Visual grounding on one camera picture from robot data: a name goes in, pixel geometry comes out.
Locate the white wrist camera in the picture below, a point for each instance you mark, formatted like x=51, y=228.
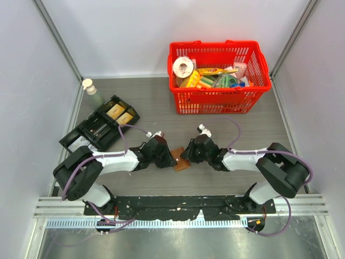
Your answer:
x=203, y=130
x=158, y=133

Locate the silver card in tray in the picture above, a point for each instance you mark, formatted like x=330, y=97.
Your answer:
x=81, y=141
x=92, y=148

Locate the aluminium rail frame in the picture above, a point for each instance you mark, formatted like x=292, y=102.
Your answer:
x=77, y=214

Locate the brown leather card holder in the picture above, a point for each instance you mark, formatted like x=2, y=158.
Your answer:
x=182, y=163

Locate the black card organizer tray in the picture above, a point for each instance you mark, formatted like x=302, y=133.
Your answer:
x=99, y=129

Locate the blue packet in basket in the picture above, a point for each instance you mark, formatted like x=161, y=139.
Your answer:
x=241, y=85

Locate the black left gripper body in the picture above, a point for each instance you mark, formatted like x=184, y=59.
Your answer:
x=163, y=161

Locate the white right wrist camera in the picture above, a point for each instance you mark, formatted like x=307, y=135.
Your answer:
x=203, y=130

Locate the green round package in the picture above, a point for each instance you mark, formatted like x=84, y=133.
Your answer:
x=225, y=81

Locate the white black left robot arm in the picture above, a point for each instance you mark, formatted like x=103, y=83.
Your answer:
x=77, y=174

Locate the yellow green sponge pack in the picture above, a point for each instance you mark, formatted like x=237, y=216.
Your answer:
x=201, y=82

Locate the gold card in tray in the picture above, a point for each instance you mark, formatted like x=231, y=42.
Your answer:
x=115, y=111
x=124, y=118

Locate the yellow snack packet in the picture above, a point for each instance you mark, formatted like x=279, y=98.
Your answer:
x=214, y=71

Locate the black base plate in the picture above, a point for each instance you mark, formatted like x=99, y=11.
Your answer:
x=183, y=208

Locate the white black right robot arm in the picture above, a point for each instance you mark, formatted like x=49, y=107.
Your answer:
x=284, y=172

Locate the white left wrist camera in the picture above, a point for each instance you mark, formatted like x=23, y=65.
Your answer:
x=158, y=133

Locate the red plastic shopping basket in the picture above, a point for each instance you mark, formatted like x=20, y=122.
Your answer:
x=219, y=55

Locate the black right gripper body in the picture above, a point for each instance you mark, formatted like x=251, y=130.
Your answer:
x=194, y=156

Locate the pink white box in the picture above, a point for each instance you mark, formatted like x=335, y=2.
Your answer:
x=241, y=68

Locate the green soap pump bottle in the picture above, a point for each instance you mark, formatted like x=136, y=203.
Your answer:
x=96, y=99

